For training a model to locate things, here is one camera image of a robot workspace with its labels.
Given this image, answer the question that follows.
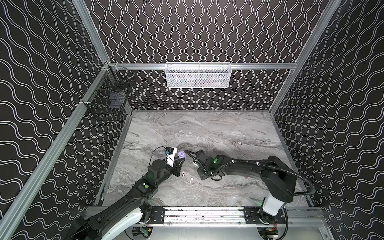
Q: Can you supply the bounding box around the purple earbud charging case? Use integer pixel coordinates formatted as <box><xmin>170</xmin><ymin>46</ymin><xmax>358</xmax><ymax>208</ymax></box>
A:
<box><xmin>178</xmin><ymin>151</ymin><xmax>187</xmax><ymax>159</ymax></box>

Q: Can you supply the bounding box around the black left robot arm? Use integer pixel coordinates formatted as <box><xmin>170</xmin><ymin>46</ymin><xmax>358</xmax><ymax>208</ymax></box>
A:
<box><xmin>65</xmin><ymin>157</ymin><xmax>185</xmax><ymax>240</ymax></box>

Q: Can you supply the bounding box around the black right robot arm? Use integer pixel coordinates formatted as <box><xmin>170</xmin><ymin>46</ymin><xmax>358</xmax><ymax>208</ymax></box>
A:
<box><xmin>184</xmin><ymin>150</ymin><xmax>316</xmax><ymax>217</ymax></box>

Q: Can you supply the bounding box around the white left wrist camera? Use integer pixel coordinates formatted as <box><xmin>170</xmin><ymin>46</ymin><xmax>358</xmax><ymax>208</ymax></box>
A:
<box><xmin>165</xmin><ymin>147</ymin><xmax>177</xmax><ymax>167</ymax></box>

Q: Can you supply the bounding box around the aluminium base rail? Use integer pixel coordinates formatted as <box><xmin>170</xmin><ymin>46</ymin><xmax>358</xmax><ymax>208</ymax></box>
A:
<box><xmin>124</xmin><ymin>205</ymin><xmax>286</xmax><ymax>227</ymax></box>

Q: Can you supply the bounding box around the white wire mesh basket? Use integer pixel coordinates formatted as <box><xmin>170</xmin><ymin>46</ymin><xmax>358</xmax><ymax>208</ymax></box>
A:
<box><xmin>165</xmin><ymin>67</ymin><xmax>232</xmax><ymax>89</ymax></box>

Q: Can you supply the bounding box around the black wire basket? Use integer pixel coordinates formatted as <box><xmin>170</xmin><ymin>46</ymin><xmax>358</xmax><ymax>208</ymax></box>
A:
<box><xmin>86</xmin><ymin>66</ymin><xmax>136</xmax><ymax>122</ymax></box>

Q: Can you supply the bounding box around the aluminium frame back bar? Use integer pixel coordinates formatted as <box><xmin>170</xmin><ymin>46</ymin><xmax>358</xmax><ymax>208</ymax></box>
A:
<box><xmin>110</xmin><ymin>62</ymin><xmax>298</xmax><ymax>71</ymax></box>

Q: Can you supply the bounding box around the aluminium frame post left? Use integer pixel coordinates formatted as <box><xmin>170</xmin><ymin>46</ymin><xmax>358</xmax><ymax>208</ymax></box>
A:
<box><xmin>1</xmin><ymin>1</ymin><xmax>108</xmax><ymax>240</ymax></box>

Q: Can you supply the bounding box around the aluminium frame post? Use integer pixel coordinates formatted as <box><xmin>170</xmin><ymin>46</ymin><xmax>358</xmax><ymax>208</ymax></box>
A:
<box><xmin>269</xmin><ymin>0</ymin><xmax>342</xmax><ymax>116</ymax></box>
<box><xmin>1</xmin><ymin>1</ymin><xmax>108</xmax><ymax>240</ymax></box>

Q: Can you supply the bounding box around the aluminium frame post right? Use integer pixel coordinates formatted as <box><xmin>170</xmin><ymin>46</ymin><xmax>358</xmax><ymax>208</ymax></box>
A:
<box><xmin>269</xmin><ymin>0</ymin><xmax>342</xmax><ymax>116</ymax></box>

